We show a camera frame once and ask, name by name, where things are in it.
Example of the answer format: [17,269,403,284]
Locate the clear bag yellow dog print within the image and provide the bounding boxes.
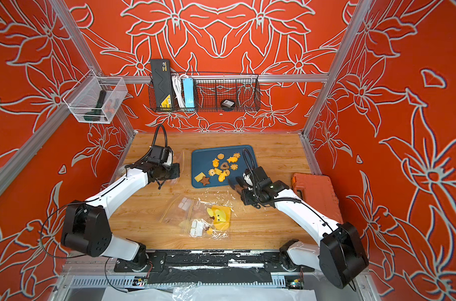
[169,150,185,186]

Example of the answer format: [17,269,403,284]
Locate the orange cookie bottom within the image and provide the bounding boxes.
[218,169,231,183]

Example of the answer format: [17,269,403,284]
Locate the yellow square cookie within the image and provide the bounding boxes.
[194,173,207,183]

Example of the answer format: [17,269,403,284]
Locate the brown star cookie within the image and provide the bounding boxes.
[200,177,210,186]

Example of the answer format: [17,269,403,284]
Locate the metal kitchen tongs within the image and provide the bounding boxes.
[228,176,249,195]

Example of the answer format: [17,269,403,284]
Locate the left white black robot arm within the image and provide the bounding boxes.
[61,125,180,268]

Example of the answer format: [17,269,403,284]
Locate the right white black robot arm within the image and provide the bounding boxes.
[230,149,368,289]

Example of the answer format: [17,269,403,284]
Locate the teal plastic tray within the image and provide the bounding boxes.
[191,145,258,188]

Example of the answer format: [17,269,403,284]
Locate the orange plastic tool case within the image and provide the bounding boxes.
[291,173,343,224]

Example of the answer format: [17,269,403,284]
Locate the light blue box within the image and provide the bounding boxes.
[182,78,195,112]

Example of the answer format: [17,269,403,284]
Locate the small black round device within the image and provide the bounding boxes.
[220,99,236,112]

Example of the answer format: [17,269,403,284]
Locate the black box yellow label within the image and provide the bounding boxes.
[150,59,174,112]

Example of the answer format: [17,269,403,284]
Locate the brown heart ring cookie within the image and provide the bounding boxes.
[220,162,230,170]

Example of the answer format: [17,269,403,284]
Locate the black mounting base rail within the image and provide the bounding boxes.
[114,250,314,273]

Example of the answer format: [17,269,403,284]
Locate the dark green tool handle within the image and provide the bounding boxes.
[84,90,106,122]

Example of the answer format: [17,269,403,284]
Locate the white coiled cable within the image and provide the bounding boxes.
[172,73,187,110]

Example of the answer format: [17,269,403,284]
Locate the clear acrylic wall bin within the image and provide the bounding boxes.
[62,70,128,124]

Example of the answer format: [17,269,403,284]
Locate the black wire wall basket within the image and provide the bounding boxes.
[148,72,261,113]

